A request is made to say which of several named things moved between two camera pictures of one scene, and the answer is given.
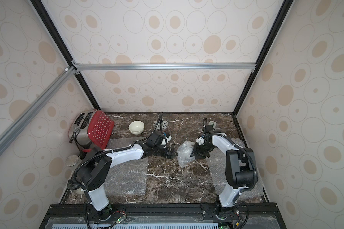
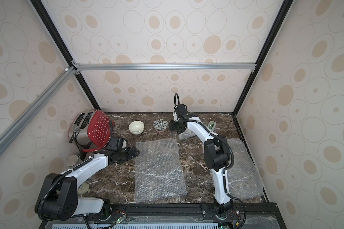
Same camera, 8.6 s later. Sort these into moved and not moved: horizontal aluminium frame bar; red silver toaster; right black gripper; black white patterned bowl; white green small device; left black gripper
Moved: left black gripper; right black gripper
Not moved: horizontal aluminium frame bar; white green small device; black white patterned bowl; red silver toaster
